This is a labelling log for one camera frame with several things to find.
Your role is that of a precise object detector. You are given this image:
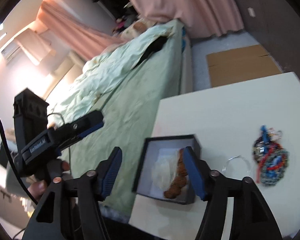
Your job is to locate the white air conditioner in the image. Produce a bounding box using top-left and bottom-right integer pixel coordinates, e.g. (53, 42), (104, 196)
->
(1, 41), (20, 62)

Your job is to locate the black jewelry box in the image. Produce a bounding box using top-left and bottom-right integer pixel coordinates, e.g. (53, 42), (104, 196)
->
(132, 134), (201, 205)

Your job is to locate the flattened cardboard sheet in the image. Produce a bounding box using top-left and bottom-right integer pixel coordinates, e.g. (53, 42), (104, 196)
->
(206, 44), (282, 87)

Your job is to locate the green bed sheet mattress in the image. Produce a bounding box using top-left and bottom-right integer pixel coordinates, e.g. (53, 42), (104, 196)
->
(46, 18), (188, 217)

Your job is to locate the patterned pillow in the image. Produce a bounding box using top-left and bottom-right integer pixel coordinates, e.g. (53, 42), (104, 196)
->
(120, 18), (157, 41)

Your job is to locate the black cable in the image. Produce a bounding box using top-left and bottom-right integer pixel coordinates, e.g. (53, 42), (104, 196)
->
(0, 106), (39, 205)

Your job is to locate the white tissue paper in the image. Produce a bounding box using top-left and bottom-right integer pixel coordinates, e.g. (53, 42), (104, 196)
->
(152, 148), (179, 191)

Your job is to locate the light green duvet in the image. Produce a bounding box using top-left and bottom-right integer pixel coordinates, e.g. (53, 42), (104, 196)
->
(48, 24), (174, 126)

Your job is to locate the pink curtain right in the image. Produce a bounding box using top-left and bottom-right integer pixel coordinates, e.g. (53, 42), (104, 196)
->
(130, 0), (244, 38)

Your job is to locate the black garment on bed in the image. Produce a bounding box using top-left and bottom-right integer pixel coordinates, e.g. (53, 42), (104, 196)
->
(132, 36), (168, 69)

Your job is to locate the pink curtain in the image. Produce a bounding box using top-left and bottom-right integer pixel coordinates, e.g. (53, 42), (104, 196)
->
(37, 0), (126, 61)
(130, 0), (244, 38)

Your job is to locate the pink curtain left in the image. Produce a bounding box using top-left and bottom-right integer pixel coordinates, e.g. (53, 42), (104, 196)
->
(37, 0), (126, 61)

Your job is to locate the white wall socket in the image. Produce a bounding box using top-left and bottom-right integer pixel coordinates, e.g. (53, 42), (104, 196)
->
(248, 8), (256, 17)

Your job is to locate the person's left hand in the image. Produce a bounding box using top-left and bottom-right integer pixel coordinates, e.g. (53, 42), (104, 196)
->
(27, 160), (77, 210)

